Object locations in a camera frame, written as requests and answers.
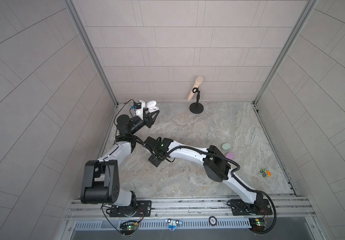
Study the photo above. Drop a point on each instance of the green circuit board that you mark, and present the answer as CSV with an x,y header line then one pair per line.
x,y
257,224
128,228

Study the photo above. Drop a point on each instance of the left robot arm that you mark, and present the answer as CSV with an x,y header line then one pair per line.
x,y
100,183

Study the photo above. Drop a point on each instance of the right green circuit board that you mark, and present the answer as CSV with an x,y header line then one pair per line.
x,y
257,224

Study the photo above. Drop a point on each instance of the beige microphone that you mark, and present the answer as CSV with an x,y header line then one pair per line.
x,y
198,81

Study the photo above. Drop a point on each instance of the white earbud charging case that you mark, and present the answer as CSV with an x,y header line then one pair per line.
x,y
151,106

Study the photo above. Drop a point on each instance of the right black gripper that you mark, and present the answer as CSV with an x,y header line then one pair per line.
x,y
153,161

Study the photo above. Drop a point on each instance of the blue white stereo camera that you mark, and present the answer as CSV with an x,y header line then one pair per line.
x,y
173,224

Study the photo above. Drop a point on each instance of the aluminium rail frame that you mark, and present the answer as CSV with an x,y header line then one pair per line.
x,y
220,207

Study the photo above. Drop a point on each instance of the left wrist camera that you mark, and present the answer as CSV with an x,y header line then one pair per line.
x,y
138,108

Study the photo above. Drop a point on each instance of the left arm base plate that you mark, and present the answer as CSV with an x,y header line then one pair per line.
x,y
137,210

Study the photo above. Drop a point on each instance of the black microphone stand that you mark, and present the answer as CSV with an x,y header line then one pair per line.
x,y
197,107

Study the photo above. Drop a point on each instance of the green earbud charging case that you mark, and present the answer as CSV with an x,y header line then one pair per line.
x,y
226,146

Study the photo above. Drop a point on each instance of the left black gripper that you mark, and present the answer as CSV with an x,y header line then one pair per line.
x,y
147,122

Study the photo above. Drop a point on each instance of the purple earbud charging case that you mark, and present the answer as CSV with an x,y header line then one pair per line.
x,y
230,155

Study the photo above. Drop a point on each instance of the left green circuit board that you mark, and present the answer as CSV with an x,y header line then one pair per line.
x,y
128,228

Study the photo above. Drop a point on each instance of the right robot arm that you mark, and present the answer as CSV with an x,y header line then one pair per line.
x,y
219,169

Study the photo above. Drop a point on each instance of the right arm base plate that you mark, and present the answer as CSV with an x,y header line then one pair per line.
x,y
240,208

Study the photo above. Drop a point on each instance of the green orange toy car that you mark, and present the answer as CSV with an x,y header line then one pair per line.
x,y
265,173

